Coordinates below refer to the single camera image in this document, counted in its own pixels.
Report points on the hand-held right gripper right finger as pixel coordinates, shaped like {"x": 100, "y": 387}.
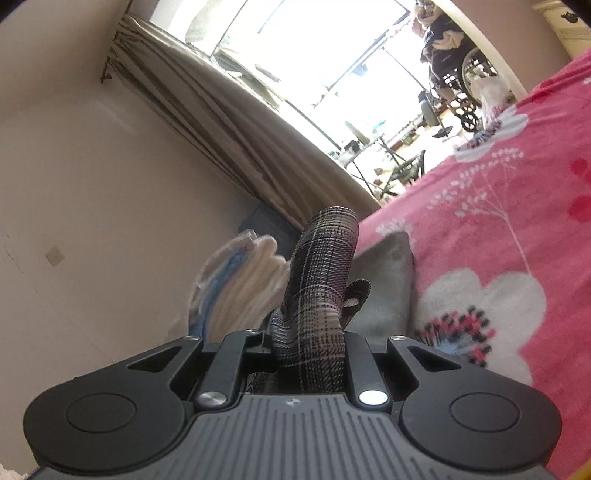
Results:
{"x": 364, "y": 364}

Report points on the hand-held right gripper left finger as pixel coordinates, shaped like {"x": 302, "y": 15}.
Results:
{"x": 231, "y": 364}

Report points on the black white plaid pants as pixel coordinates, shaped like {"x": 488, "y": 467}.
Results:
{"x": 318, "y": 300}

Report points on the stack of folded light clothes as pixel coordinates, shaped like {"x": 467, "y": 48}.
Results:
{"x": 240, "y": 286}

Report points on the grey folded cloth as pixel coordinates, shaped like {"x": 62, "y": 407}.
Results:
{"x": 383, "y": 281}

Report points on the pink floral blanket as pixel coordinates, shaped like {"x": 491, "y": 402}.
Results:
{"x": 485, "y": 240}

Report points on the black chair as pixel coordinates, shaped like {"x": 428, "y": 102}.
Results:
{"x": 408, "y": 168}

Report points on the folding table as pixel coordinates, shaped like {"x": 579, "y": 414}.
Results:
{"x": 374, "y": 152}

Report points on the beige curtain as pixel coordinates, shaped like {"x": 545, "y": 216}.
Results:
{"x": 221, "y": 120}

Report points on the white plastic bag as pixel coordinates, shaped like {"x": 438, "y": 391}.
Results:
{"x": 491, "y": 94}

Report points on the wheelchair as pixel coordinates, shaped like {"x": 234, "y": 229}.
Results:
{"x": 455, "y": 69}

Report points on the cream nightstand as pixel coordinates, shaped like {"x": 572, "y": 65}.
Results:
{"x": 565, "y": 23}

